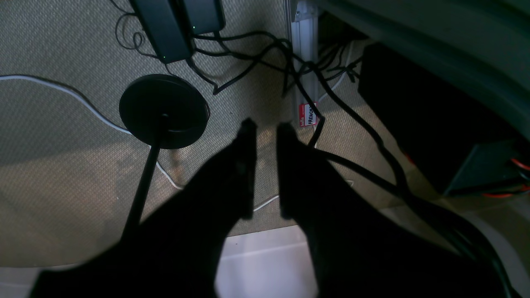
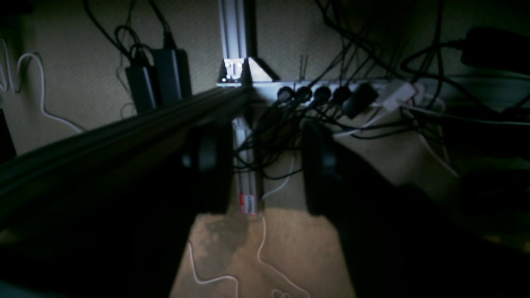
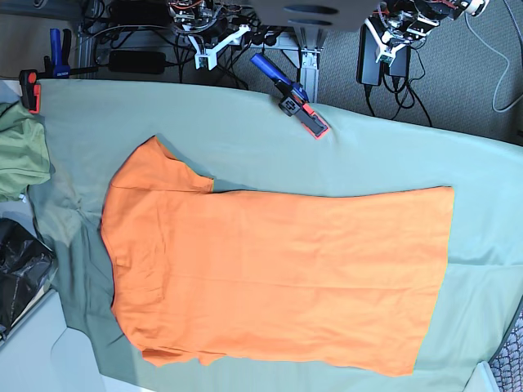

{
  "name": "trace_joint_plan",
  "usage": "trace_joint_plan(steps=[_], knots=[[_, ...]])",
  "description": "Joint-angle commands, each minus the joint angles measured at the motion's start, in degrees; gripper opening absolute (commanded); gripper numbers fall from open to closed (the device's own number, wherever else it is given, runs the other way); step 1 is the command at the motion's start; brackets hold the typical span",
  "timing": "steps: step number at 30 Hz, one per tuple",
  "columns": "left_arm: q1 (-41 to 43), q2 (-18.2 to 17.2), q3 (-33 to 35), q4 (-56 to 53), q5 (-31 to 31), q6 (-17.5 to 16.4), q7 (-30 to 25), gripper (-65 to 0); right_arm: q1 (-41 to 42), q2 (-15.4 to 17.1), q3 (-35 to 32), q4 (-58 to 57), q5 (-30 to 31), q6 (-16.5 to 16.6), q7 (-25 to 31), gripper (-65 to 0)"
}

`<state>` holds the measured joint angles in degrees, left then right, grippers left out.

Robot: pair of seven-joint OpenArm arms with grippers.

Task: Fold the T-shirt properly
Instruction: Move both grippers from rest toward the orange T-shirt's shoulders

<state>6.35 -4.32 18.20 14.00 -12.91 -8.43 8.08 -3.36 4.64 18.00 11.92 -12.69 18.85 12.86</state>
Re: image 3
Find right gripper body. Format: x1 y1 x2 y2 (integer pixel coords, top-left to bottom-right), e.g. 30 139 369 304
175 16 249 70

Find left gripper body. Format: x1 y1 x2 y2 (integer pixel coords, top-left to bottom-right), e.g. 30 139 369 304
367 7 440 47

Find orange T-shirt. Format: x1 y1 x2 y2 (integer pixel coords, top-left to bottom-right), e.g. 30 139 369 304
101 138 454 376

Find black power adapter pair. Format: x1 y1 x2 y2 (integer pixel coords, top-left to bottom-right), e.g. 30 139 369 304
356 19 411 87

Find black power adapter left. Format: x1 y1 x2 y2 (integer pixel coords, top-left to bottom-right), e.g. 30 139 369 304
108 51 167 74

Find blue clamp on table edge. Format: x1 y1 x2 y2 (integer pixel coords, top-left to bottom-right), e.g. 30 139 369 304
250 53 329 140

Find green table cloth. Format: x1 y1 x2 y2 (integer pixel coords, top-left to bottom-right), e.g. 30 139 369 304
29 79 522 391

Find olive green garment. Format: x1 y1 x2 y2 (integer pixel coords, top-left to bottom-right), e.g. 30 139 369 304
1 102 51 202

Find black plastic bag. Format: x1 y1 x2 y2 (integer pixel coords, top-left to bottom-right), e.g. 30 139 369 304
0 218 53 338

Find white cable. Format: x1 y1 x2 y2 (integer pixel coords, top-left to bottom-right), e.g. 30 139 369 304
463 7 523 114

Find aluminium frame post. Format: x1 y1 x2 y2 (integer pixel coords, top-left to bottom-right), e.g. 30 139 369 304
294 27 327 103

